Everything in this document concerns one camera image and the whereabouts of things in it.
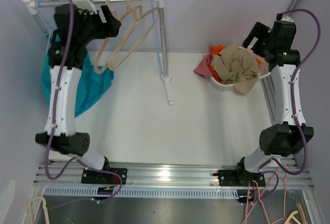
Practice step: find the white perforated plastic basket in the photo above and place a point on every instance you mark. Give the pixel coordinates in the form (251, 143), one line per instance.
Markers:
(264, 72)

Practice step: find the aluminium mounting rail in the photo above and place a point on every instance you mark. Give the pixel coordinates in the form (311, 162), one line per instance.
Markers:
(159, 175)

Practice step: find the orange t shirt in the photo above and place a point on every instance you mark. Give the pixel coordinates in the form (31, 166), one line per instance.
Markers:
(215, 50)

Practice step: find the beige hanger bottom right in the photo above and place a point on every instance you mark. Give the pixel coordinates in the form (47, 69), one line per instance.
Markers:
(297, 216)

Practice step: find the beige hanger bottom left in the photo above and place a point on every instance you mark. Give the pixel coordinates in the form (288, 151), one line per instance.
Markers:
(33, 206)

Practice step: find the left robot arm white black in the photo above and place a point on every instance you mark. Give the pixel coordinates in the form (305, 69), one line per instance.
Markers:
(66, 58)

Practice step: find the metal clothes rack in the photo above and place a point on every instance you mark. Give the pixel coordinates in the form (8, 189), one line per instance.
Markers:
(138, 15)

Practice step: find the beige t shirt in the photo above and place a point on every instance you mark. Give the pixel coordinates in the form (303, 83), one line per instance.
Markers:
(238, 67)

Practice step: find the pink wire hanger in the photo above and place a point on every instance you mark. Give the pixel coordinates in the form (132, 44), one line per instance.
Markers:
(250, 205)

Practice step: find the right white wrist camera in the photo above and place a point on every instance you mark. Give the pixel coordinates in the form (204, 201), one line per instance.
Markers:
(284, 17)

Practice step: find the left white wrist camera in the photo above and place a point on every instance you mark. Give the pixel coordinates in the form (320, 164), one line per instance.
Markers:
(85, 5)

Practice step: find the white slotted cable duct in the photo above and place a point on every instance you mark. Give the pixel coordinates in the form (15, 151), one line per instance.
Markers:
(141, 192)

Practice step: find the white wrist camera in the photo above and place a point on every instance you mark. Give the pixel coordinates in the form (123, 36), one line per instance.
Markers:
(284, 17)
(85, 5)

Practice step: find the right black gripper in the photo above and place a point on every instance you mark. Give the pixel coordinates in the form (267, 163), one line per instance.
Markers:
(258, 31)

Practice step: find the teal t shirt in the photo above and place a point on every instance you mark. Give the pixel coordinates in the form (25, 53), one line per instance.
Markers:
(91, 86)

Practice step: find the light blue wire hanger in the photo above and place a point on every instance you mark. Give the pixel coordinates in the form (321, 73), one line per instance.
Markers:
(156, 38)

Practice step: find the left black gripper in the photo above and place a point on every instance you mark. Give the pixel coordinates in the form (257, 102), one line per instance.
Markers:
(109, 29)

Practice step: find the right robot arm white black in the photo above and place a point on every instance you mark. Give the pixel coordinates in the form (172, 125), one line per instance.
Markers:
(288, 133)

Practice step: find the pink t shirt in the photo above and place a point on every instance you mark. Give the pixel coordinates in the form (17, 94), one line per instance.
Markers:
(203, 68)

